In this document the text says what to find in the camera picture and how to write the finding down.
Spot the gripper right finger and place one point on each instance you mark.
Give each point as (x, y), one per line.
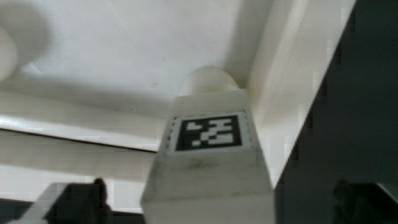
(366, 203)

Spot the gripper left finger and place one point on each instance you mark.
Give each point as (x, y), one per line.
(71, 204)

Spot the white leg with tag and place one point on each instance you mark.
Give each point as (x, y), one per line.
(207, 185)

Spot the white square tabletop part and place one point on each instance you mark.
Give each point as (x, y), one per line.
(97, 56)

